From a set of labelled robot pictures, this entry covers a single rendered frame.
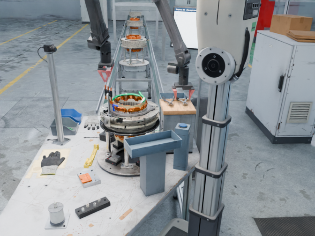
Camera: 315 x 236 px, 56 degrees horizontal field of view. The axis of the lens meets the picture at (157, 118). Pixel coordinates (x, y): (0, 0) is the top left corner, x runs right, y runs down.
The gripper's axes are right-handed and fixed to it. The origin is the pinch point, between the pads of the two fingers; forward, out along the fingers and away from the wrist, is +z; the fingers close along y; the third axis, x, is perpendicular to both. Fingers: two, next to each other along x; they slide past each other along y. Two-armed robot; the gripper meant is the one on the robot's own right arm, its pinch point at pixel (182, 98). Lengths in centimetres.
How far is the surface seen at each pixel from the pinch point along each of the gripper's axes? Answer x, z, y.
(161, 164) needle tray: 48, 13, 19
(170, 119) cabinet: 12.0, 8.0, 9.1
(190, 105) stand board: 4.0, 2.9, -3.9
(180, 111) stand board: 12.4, 3.0, 3.6
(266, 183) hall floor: -51, 113, -96
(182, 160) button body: 30.3, 24.2, 5.1
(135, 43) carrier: -200, 8, 19
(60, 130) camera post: -7, 22, 76
